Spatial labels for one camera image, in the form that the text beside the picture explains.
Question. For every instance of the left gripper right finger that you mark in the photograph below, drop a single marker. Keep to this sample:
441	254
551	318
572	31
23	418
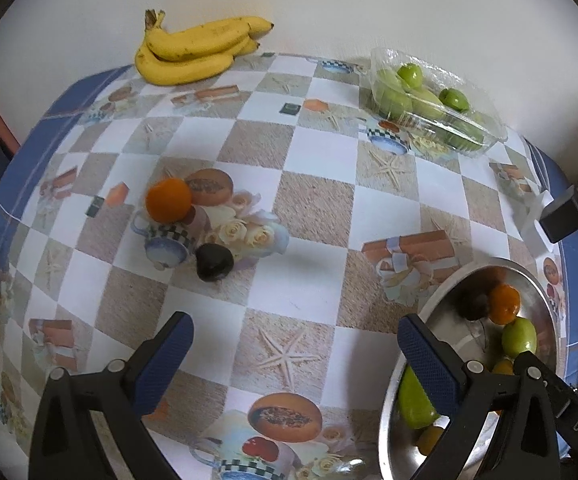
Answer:
524	445

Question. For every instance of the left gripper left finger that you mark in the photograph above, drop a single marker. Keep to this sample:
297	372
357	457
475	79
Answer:
65	444

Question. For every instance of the tan longan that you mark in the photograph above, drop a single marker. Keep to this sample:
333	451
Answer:
503	367
428	439

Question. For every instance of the round green fruit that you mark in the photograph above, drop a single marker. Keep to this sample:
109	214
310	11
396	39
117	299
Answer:
519	336

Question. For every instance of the large green mango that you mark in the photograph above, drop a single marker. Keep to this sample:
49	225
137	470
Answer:
413	404

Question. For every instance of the orange tangerine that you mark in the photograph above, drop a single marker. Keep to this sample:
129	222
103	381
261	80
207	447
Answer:
504	302
168	201

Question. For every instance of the black plum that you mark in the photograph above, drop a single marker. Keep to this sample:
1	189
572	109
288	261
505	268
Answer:
472	305
214	262

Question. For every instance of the large steel bowl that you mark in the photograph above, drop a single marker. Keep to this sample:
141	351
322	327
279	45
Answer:
473	341

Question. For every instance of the black power adapter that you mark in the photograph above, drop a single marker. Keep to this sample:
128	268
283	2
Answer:
560	218

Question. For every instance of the white adapter base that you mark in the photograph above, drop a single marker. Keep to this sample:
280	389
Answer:
531	231

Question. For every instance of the checkered vinyl tablecloth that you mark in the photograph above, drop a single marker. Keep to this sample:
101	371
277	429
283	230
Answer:
286	170

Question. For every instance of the clear plastic fruit box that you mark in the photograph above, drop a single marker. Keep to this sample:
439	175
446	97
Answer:
436	107

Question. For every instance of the yellow banana bunch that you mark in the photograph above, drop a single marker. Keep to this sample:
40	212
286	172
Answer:
197	53

